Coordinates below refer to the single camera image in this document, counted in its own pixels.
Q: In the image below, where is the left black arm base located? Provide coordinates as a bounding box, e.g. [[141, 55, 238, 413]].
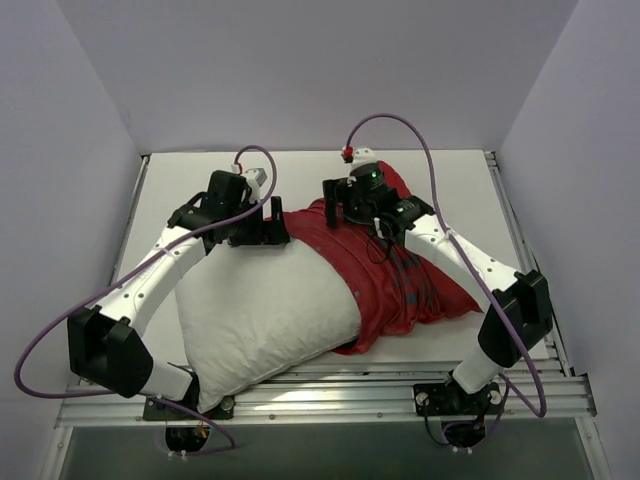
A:
[[142, 393, 235, 422]]

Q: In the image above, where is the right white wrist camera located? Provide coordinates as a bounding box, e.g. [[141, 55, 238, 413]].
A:
[[341, 146, 378, 172]]

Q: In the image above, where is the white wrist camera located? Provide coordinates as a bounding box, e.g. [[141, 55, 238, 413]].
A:
[[241, 168, 268, 203], [341, 146, 378, 172]]

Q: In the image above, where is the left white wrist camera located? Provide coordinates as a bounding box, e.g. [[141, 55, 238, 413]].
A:
[[241, 168, 268, 203]]

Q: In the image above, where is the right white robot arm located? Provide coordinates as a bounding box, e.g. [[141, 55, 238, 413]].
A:
[[322, 164, 553, 413]]

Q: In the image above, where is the white pillow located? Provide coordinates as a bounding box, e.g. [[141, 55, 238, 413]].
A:
[[175, 240, 361, 412]]

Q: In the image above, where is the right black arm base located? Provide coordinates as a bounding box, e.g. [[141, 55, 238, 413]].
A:
[[412, 382, 503, 417]]

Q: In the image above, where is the red pillowcase with grey print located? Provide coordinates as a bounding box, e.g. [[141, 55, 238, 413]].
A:
[[264, 160, 485, 357]]

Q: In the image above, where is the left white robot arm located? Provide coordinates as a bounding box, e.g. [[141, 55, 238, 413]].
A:
[[67, 168, 290, 419]]

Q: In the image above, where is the aluminium front rail frame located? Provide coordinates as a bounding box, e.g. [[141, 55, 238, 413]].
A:
[[56, 360, 596, 427]]

